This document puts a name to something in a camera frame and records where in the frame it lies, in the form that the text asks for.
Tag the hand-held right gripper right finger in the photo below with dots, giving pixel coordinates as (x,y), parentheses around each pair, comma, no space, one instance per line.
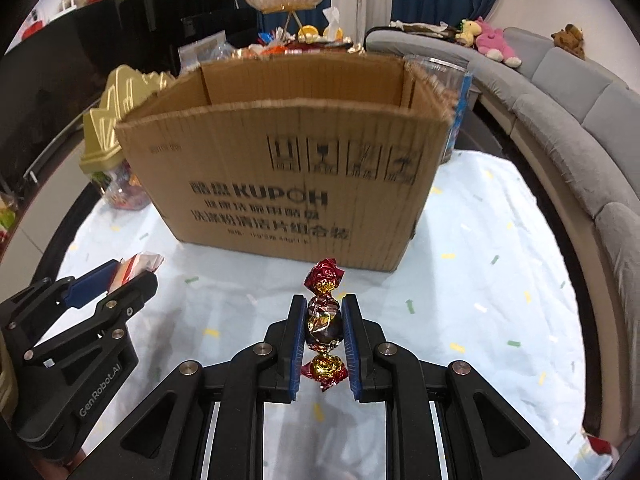
(351,345)

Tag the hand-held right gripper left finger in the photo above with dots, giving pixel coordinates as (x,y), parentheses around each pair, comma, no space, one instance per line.
(299,345)

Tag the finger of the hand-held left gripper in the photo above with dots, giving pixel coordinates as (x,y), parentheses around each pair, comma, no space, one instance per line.
(130,295)
(92,285)

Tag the clear packet with orange snack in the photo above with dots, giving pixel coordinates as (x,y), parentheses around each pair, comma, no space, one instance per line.
(137,265)

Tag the red gold foil candy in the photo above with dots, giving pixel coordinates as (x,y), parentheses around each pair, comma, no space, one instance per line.
(325,325)

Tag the brown cardboard box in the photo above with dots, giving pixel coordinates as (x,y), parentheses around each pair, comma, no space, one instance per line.
(280,160)

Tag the pile of wrapped snacks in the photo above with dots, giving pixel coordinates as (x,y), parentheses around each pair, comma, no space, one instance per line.
(300,49)

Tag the green packet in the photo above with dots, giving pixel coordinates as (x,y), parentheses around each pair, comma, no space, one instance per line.
(7,217)

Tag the clear candy container gold lid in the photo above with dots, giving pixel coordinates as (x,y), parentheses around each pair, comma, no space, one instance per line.
(105,125)

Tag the black curved television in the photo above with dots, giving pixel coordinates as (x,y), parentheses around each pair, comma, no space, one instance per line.
(50,75)

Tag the black upright piano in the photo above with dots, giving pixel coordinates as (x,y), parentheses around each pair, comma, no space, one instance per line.
(165,20)

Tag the clear plastic jar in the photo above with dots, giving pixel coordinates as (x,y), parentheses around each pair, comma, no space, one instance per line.
(440,75)

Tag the loose snack wrappers heap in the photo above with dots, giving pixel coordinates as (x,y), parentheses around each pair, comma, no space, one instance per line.
(270,37)

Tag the crumpled cloth pile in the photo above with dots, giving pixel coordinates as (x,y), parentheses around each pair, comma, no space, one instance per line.
(425,29)

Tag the grey sectional sofa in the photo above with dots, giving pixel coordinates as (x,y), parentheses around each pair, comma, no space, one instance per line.
(575,110)

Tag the yellow plush toy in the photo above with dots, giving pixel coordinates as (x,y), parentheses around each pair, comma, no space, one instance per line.
(469,32)

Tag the pink plush toy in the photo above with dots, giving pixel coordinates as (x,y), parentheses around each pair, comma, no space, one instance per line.
(495,40)

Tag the brown plush toy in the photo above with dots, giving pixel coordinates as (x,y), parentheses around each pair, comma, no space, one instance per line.
(569,40)

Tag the white frame stand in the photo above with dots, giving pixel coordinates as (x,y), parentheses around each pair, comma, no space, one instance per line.
(70,1)

